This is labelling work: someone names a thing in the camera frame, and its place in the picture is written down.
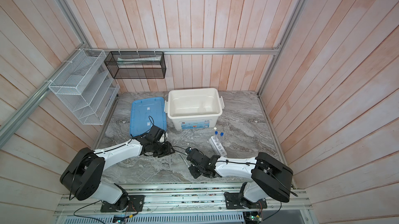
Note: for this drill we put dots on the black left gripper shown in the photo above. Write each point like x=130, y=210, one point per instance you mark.
x=168, y=150

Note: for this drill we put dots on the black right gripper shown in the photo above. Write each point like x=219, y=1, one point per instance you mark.
x=194, y=172

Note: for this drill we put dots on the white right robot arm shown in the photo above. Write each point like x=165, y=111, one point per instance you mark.
x=269, y=177

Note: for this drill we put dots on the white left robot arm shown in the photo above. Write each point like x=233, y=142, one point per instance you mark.
x=82, y=177

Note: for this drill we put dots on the white test tube rack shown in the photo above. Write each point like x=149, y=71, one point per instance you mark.
x=218, y=148

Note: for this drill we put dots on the blue plastic bin lid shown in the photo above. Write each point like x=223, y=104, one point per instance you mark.
x=145, y=113

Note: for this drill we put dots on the white plastic storage bin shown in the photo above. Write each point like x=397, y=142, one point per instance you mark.
x=181, y=108

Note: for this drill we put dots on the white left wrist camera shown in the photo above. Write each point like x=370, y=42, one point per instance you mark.
x=163, y=138

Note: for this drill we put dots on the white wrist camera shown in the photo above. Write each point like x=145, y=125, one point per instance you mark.
x=189, y=151
x=163, y=138

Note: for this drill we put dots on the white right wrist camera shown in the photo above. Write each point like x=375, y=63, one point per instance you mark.
x=189, y=151

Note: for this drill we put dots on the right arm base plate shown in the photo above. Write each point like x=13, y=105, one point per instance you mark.
x=237, y=201

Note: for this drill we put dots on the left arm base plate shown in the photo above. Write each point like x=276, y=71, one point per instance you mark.
x=130, y=203

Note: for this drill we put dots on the black wire mesh basket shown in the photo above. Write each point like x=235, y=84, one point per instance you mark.
x=136, y=64

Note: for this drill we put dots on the white wire mesh shelf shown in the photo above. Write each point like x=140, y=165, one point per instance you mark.
x=86, y=89

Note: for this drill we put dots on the aluminium frame rail back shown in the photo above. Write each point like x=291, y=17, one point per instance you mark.
x=203, y=51

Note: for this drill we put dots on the aluminium frame rail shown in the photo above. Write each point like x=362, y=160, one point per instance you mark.
x=17, y=119
x=203, y=51

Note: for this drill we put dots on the aluminium frame rail left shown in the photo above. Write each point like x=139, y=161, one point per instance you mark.
x=17, y=119

